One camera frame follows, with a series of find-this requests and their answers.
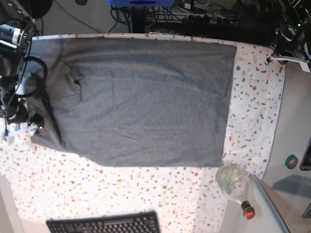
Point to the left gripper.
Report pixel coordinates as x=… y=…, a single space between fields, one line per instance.
x=289 y=40

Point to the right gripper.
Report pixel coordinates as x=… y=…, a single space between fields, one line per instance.
x=20 y=116

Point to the grey t-shirt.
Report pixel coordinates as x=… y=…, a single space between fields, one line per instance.
x=135 y=102

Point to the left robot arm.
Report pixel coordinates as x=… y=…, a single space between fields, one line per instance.
x=294 y=14

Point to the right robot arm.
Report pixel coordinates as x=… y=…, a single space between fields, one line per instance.
x=17 y=25

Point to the terrazzo pattern tablecloth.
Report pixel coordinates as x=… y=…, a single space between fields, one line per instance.
x=45 y=183

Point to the black power strip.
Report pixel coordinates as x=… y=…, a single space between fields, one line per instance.
x=210 y=19

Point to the green tape roll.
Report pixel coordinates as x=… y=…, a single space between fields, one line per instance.
x=291 y=162

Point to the smartphone at right edge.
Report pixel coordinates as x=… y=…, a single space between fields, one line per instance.
x=306 y=161

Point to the clear bottle with orange cap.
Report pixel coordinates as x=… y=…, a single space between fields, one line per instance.
x=234 y=184

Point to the blue box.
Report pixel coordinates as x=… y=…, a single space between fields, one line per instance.
x=141 y=3

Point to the black keyboard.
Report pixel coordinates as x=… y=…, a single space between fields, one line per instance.
x=146 y=222

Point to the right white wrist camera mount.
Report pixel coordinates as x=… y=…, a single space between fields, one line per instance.
x=7 y=137

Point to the grey metal rail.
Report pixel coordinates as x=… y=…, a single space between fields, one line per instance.
x=267 y=218

